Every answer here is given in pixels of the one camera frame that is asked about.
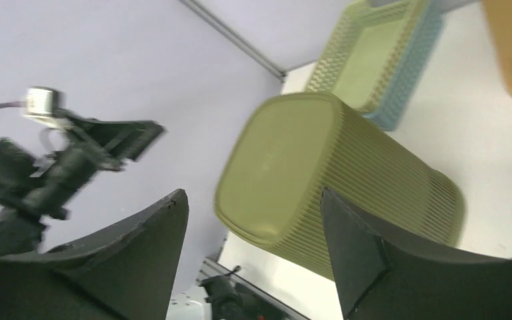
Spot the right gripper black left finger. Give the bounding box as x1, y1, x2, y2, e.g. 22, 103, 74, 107
0, 189, 189, 320

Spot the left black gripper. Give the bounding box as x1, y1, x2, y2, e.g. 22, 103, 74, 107
0, 118, 166, 220

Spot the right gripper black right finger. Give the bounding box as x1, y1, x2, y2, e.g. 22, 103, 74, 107
321, 189, 512, 319

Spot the olive green mesh basket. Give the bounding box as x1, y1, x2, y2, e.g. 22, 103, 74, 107
214, 93, 465, 279

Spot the light blue crate underneath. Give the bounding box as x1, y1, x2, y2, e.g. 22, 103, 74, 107
363, 1, 443, 131

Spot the light green shallow crate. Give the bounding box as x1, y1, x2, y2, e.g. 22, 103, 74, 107
305, 1, 429, 113

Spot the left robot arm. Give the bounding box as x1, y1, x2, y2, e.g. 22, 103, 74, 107
0, 118, 165, 256

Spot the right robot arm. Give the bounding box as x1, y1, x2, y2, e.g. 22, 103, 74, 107
0, 189, 512, 319

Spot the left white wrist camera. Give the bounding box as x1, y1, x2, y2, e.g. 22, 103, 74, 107
21, 86, 69, 130

